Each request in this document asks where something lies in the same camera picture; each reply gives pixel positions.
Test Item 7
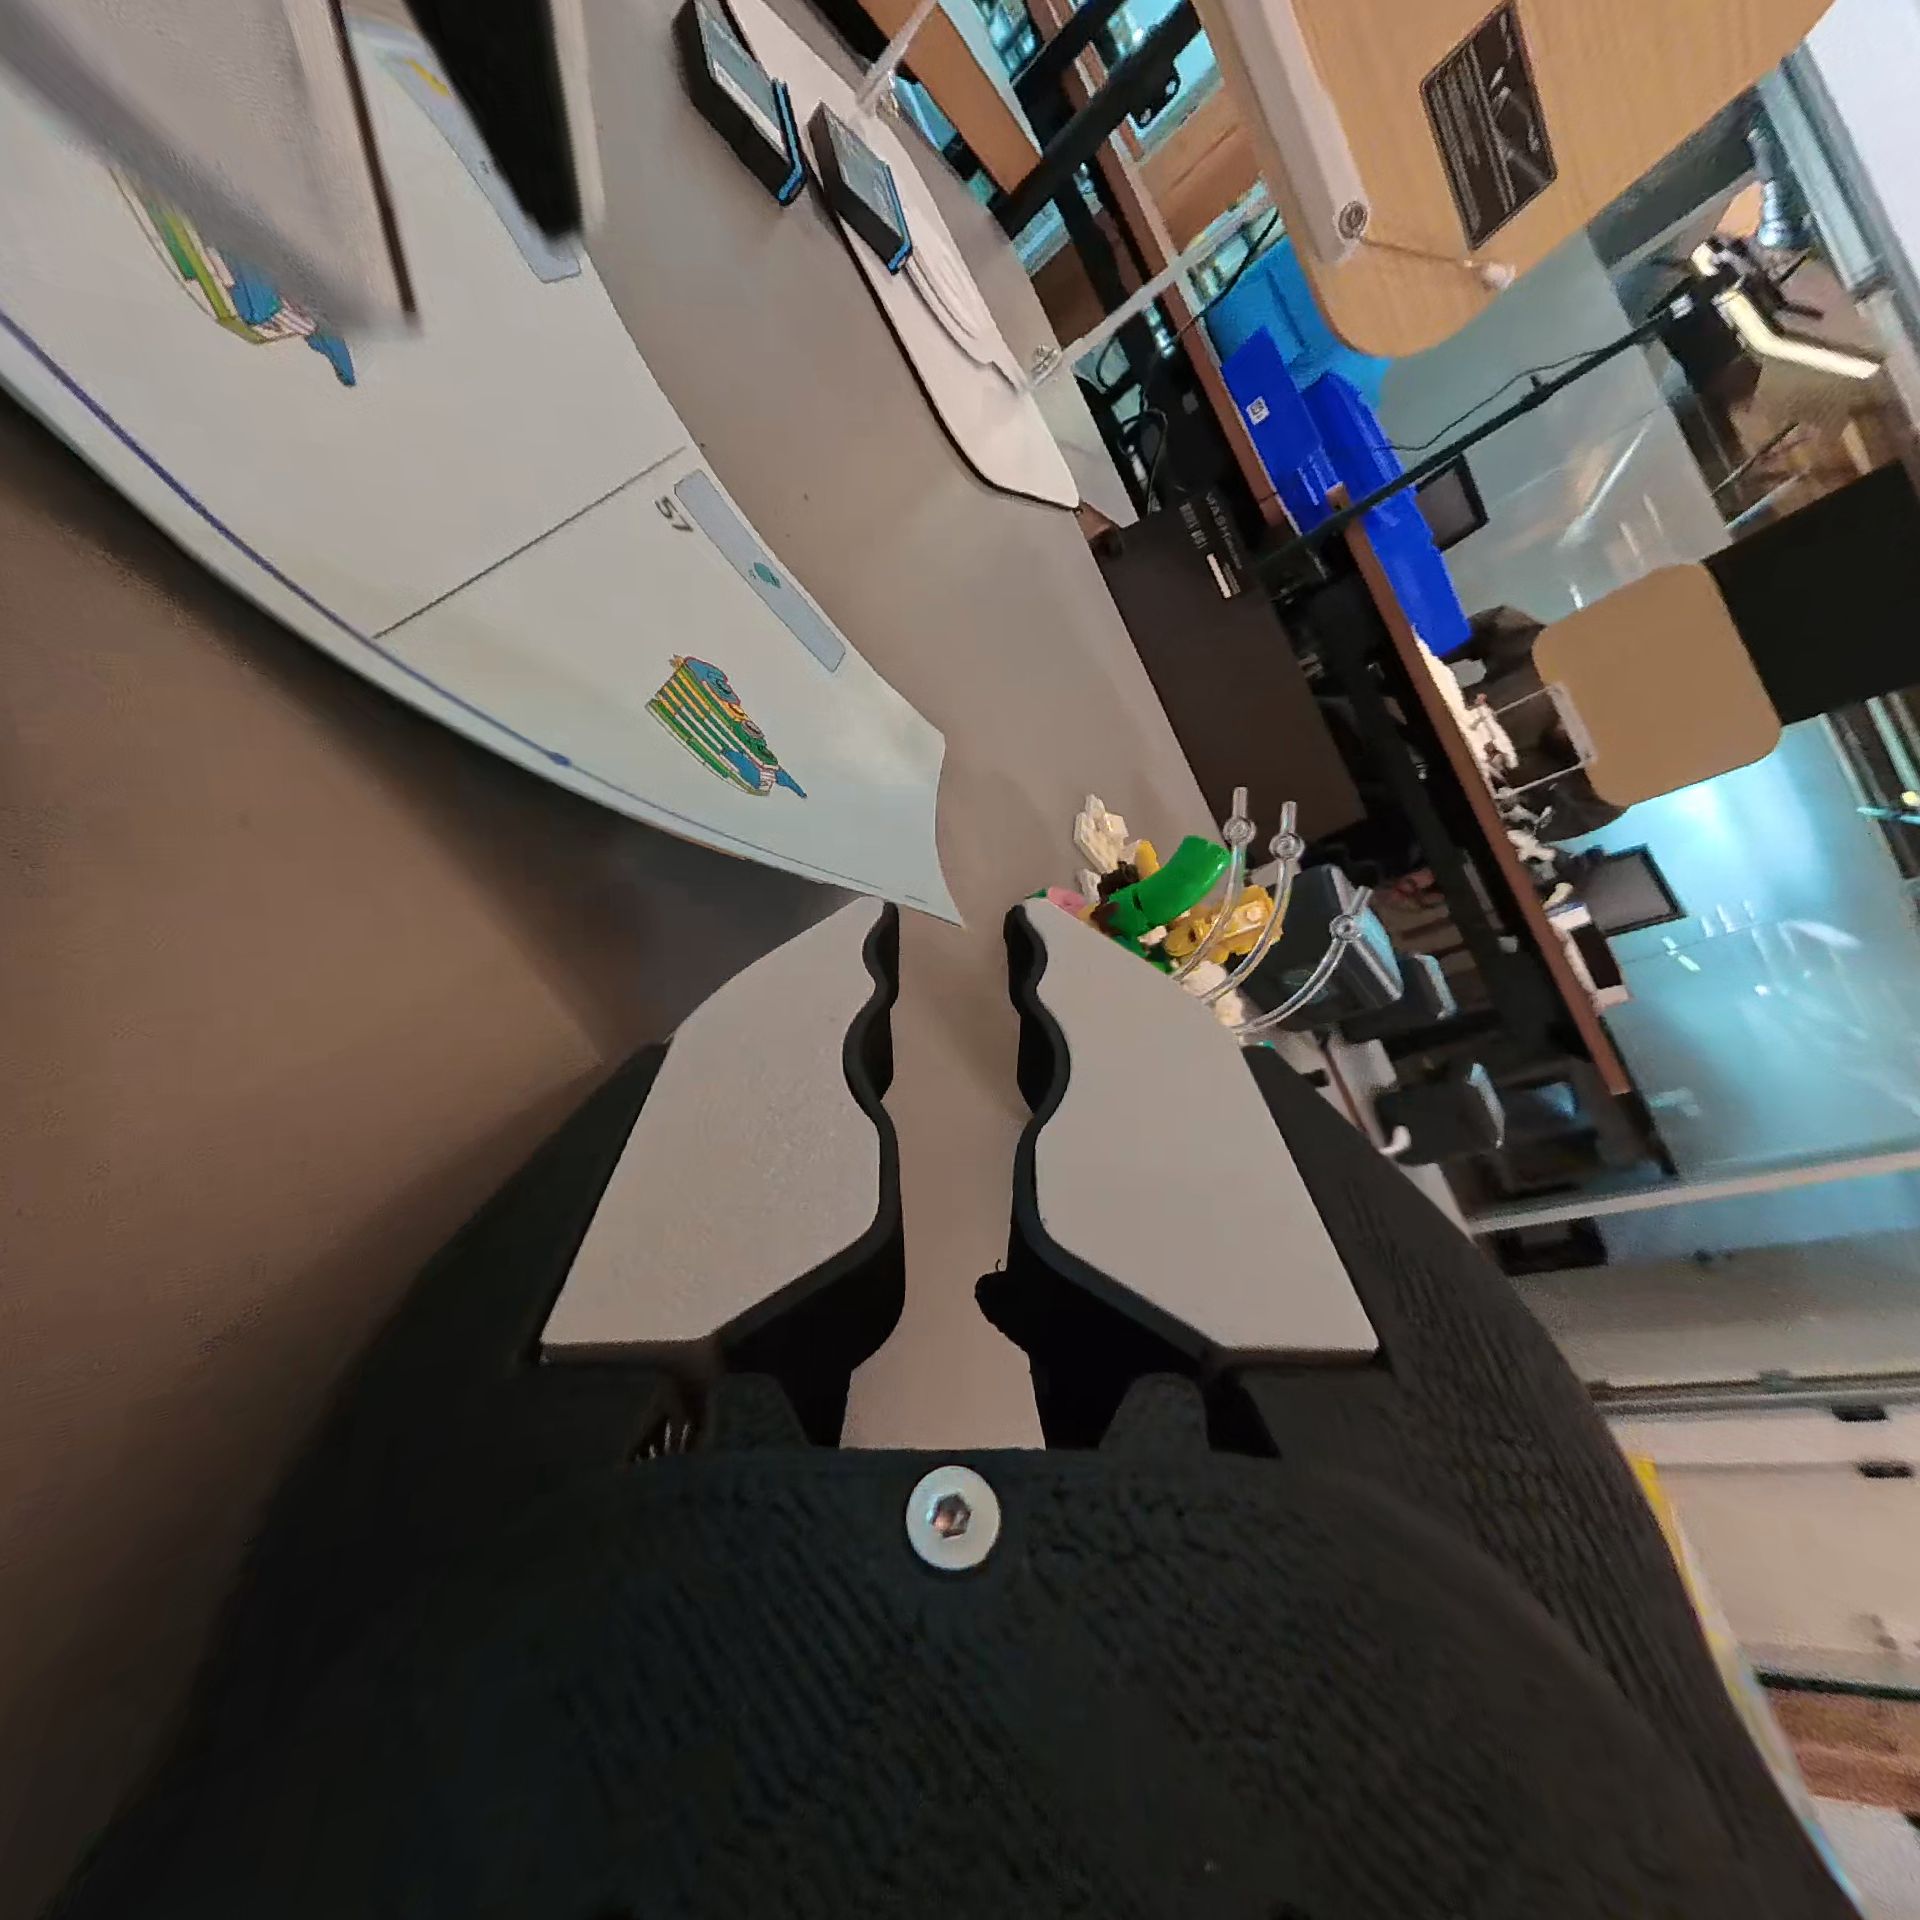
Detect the wooden panel black label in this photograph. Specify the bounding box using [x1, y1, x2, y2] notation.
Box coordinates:
[1190, 0, 1839, 361]

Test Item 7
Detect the blue plastic bin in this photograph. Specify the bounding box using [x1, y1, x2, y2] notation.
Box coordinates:
[1305, 381, 1479, 662]

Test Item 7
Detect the black case white print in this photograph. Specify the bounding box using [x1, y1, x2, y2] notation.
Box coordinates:
[1094, 503, 1367, 848]

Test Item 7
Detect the white rounded mat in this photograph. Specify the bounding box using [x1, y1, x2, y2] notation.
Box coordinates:
[721, 0, 1086, 512]

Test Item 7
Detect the white instruction booklet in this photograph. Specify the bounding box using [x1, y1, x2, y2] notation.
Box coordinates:
[0, 0, 962, 927]

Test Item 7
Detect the black stand pole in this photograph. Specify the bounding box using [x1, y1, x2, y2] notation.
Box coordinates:
[1259, 322, 1683, 578]

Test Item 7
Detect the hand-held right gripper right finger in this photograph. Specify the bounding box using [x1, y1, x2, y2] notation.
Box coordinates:
[975, 896, 1379, 1449]

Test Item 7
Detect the clear acrylic box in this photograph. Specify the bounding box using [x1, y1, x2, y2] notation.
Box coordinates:
[1477, 681, 1594, 781]

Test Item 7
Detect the black power box green display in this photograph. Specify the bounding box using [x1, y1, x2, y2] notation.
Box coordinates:
[1252, 862, 1404, 1038]

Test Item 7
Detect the blue bin white label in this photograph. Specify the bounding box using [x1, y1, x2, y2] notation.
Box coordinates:
[1219, 322, 1345, 505]

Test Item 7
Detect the grey desk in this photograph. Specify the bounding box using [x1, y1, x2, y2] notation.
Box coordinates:
[0, 0, 1249, 1920]

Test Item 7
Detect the green brick flower model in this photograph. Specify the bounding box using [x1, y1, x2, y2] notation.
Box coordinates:
[1027, 790, 1307, 985]

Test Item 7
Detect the black battery pack blue trim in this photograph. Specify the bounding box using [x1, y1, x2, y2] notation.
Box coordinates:
[807, 103, 917, 277]
[671, 0, 809, 202]

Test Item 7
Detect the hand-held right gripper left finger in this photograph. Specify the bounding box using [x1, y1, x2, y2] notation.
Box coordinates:
[540, 896, 910, 1449]

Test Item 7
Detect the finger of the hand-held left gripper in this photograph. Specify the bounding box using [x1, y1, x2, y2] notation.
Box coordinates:
[0, 0, 422, 336]

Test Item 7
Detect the clear curved plastic stem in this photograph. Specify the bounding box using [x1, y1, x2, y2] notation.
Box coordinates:
[1211, 802, 1305, 998]
[1171, 784, 1255, 976]
[1237, 883, 1373, 1038]

